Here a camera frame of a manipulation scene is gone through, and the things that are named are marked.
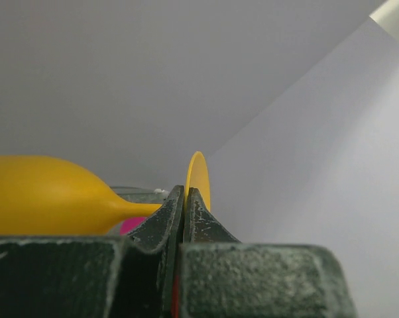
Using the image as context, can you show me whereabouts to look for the orange wine glass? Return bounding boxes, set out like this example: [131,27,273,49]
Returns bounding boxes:
[0,150,209,238]

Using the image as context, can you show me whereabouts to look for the pink wine glass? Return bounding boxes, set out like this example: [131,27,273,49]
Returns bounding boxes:
[119,217,146,235]

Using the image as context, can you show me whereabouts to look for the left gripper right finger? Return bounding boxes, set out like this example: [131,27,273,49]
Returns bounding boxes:
[178,188,357,317]

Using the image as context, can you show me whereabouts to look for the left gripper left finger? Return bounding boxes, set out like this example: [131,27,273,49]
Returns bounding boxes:
[0,185,184,317]

